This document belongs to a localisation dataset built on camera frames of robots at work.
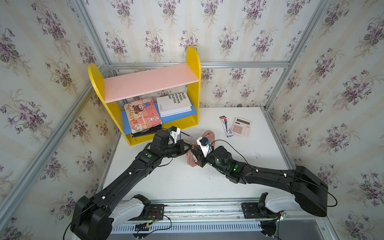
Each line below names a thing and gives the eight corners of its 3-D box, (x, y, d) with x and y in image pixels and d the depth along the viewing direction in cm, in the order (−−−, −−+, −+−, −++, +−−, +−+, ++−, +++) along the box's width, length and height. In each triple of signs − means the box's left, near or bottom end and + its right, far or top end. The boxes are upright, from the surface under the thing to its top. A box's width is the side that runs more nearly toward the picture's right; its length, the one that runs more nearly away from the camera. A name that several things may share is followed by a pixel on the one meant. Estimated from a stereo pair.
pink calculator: (231, 132, 107) (232, 130, 105) (234, 118, 115) (235, 116, 113) (249, 137, 104) (250, 135, 102) (250, 123, 113) (251, 120, 110)
